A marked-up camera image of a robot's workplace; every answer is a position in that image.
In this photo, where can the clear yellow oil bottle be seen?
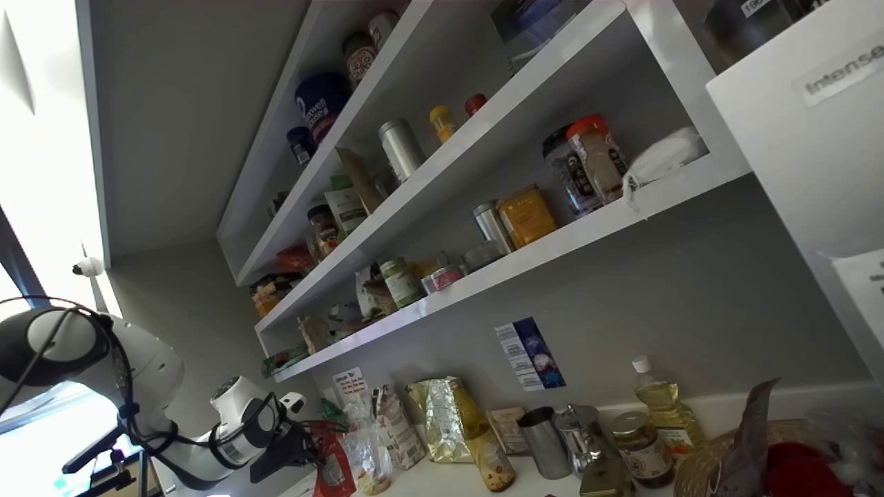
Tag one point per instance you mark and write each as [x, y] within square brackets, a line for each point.
[672, 417]

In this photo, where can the metal cup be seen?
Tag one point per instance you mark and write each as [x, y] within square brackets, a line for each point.
[544, 443]

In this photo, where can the white wall shelf unit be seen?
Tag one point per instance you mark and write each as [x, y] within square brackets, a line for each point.
[693, 272]

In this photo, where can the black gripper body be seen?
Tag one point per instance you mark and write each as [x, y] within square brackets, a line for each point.
[288, 444]

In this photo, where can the gold foil bag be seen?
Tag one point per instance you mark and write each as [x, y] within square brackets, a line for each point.
[447, 417]

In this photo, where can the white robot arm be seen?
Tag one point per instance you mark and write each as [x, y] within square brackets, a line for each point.
[138, 375]

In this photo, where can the orange snack packet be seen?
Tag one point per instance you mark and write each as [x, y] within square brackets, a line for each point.
[331, 462]

